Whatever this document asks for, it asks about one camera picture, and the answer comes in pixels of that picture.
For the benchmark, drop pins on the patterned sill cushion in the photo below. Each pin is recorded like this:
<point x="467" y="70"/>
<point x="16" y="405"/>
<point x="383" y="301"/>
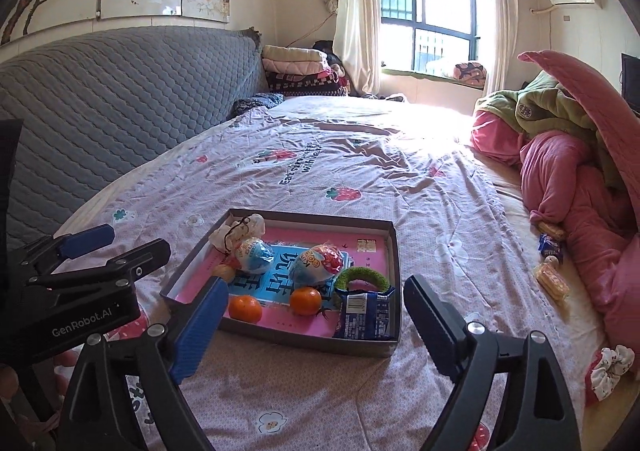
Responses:
<point x="470" y="73"/>

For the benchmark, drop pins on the small yellow snack packet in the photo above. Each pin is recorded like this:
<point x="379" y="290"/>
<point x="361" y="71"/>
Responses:
<point x="551" y="229"/>

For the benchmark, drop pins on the pink quilt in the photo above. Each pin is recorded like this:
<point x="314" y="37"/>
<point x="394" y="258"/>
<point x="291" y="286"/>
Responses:
<point x="565" y="181"/>

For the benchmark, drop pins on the white patterned scrunchie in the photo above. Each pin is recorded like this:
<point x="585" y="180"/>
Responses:
<point x="225" y="233"/>

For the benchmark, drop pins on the brown walnut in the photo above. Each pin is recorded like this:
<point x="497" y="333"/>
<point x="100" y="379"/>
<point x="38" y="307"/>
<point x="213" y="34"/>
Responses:
<point x="224" y="273"/>

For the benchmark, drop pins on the red white scrunchie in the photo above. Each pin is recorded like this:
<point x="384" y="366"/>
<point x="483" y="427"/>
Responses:
<point x="610" y="371"/>

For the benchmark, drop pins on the grey quilted headboard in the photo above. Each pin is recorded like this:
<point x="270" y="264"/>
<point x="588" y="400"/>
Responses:
<point x="125" y="96"/>

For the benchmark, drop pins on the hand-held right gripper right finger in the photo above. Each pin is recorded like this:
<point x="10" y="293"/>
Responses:
<point x="432" y="326"/>

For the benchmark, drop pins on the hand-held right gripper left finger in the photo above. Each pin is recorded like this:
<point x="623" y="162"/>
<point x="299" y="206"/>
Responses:
<point x="200" y="331"/>

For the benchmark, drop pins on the stack of folded blankets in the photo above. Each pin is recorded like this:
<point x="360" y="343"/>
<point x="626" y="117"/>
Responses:
<point x="295" y="68"/>

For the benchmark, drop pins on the grey cardboard box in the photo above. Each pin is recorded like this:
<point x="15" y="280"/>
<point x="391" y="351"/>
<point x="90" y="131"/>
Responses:
<point x="300" y="340"/>

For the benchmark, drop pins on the small blue snack packet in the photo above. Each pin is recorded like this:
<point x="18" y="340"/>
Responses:
<point x="550" y="248"/>

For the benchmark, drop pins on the black television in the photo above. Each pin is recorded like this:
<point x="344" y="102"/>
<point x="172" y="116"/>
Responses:
<point x="631" y="81"/>

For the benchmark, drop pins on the large yellow snack packet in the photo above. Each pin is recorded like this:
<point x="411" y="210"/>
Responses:
<point x="551" y="279"/>

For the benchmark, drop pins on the person's left hand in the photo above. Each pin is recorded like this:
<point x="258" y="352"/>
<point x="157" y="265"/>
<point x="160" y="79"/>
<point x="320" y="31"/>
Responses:
<point x="7" y="381"/>

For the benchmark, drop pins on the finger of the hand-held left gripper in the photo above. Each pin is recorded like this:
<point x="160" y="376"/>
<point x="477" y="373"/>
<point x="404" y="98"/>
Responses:
<point x="130" y="263"/>
<point x="87" y="240"/>

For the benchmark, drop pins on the orange mandarin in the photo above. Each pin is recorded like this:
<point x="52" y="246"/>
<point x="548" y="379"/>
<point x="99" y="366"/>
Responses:
<point x="245" y="308"/>
<point x="305" y="301"/>

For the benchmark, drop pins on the toy egg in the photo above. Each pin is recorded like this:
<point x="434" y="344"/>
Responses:
<point x="255" y="253"/>
<point x="320" y="263"/>

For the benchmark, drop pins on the cream curtain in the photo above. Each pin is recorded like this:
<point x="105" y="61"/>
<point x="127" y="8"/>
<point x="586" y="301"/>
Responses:
<point x="355" y="6"/>
<point x="502" y="21"/>

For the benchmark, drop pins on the dark patterned cloth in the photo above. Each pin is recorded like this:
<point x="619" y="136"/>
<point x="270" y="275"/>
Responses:
<point x="255" y="106"/>

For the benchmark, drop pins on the green blanket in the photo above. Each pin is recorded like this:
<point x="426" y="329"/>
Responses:
<point x="540" y="113"/>

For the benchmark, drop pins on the green fuzzy scrunchie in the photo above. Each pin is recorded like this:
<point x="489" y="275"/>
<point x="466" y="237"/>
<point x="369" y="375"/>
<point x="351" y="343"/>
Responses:
<point x="345" y="276"/>

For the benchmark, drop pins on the pink quilted mat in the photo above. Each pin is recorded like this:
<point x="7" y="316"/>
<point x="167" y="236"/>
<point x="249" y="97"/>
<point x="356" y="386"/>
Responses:
<point x="590" y="101"/>

